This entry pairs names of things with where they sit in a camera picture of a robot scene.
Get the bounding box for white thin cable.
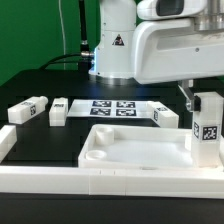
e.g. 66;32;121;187
58;0;67;70

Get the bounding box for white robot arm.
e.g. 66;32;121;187
89;0;224;93

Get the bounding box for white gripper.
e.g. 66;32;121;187
132;19;224;112

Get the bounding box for white desk top tray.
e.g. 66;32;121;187
78;124;198;170

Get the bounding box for white U-shaped fence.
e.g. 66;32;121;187
0;124;224;200

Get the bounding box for white marker base plate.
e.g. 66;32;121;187
68;99;151;119

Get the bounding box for black cable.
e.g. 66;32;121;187
38;0;96;70

